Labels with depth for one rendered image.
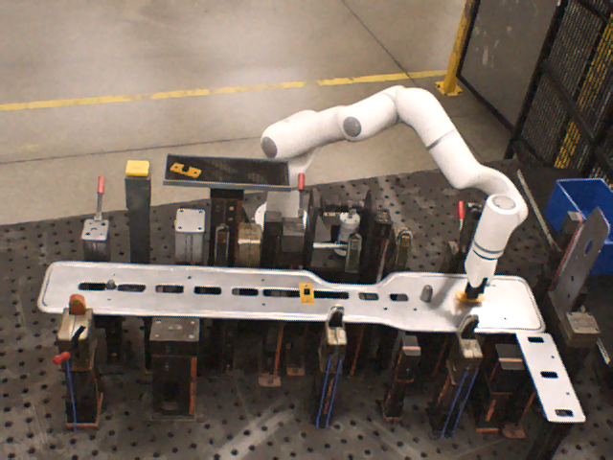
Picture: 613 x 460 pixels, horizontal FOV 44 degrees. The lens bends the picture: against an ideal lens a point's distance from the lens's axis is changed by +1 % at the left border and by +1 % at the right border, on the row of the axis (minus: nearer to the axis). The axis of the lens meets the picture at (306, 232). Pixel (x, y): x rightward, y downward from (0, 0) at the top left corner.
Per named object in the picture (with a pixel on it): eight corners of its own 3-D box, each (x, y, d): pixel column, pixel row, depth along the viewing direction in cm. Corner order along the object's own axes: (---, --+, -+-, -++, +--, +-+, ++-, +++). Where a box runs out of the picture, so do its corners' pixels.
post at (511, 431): (504, 438, 219) (534, 374, 200) (494, 406, 227) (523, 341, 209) (525, 439, 220) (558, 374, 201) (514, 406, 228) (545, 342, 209)
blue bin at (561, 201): (587, 276, 226) (603, 243, 218) (541, 212, 249) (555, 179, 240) (636, 273, 230) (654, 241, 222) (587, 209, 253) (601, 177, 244)
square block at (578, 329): (533, 414, 227) (574, 333, 204) (525, 392, 233) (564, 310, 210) (558, 415, 228) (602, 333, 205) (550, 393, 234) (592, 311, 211)
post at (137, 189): (127, 287, 247) (123, 178, 218) (130, 271, 252) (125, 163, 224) (151, 288, 247) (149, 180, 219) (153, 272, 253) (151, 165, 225)
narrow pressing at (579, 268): (563, 320, 215) (608, 228, 194) (551, 291, 224) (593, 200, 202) (566, 320, 215) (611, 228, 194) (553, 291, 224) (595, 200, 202)
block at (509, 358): (470, 434, 218) (497, 371, 200) (462, 402, 227) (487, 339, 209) (502, 435, 220) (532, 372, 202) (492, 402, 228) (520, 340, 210)
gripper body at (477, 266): (469, 234, 208) (460, 264, 215) (478, 259, 200) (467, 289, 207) (496, 235, 209) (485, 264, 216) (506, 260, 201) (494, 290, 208)
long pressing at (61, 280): (32, 320, 194) (32, 316, 193) (49, 261, 211) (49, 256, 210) (549, 335, 212) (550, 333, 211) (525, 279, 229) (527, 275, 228)
